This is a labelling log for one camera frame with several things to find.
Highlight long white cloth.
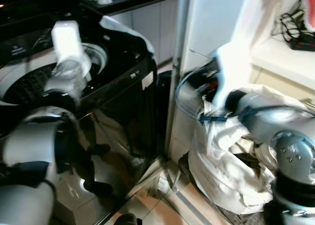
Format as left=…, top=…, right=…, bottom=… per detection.
left=221, top=0, right=307, bottom=56

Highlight black top-load washing machine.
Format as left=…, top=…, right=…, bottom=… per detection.
left=0, top=8, right=159, bottom=225

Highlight white refrigerator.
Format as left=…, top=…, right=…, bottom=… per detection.
left=166, top=0, right=259, bottom=159

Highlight white washer label sticker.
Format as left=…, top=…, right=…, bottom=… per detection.
left=142, top=71, right=155, bottom=91

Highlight cream counter with drawers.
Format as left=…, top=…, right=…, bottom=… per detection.
left=248, top=34, right=315, bottom=110

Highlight crumpled white laundry sheet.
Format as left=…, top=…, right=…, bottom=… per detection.
left=189, top=84, right=315, bottom=215

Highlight white cabinet with dark top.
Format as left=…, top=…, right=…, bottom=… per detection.
left=79, top=0, right=179, bottom=67

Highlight black power strip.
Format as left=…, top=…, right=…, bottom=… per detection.
left=289, top=32, right=315, bottom=52

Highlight red cloth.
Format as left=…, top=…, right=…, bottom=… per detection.
left=304, top=0, right=315, bottom=31

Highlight black robot foot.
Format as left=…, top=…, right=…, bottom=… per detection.
left=113, top=213, right=144, bottom=225

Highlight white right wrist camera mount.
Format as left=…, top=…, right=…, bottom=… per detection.
left=215, top=42, right=254, bottom=109

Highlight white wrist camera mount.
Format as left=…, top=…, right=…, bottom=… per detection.
left=51, top=20, right=88, bottom=64
left=215, top=42, right=254, bottom=109

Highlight tangled black cables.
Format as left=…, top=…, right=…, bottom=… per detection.
left=277, top=8, right=308, bottom=39

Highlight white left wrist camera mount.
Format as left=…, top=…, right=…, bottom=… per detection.
left=51, top=20, right=88, bottom=64

